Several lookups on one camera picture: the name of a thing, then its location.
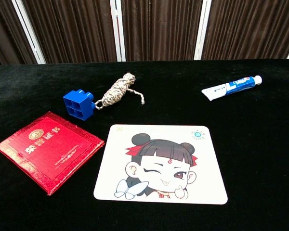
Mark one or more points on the cartoon girl mouse pad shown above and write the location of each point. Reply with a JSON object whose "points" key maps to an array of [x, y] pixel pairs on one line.
{"points": [[159, 134]]}

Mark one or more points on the blue building block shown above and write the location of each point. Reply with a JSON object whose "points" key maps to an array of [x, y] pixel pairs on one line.
{"points": [[80, 101]]}

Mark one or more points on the brown curtain panel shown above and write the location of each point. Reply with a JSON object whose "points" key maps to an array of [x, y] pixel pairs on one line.
{"points": [[4, 33], [250, 29], [72, 29], [159, 29]]}

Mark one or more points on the red certificate book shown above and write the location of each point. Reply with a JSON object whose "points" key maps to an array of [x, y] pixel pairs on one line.
{"points": [[57, 149]]}

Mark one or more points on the white blue toothpaste tube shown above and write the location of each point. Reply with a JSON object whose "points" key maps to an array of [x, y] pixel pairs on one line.
{"points": [[233, 87]]}

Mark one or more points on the black velvet table cloth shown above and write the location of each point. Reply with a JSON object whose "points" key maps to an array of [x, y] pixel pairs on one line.
{"points": [[255, 156]]}

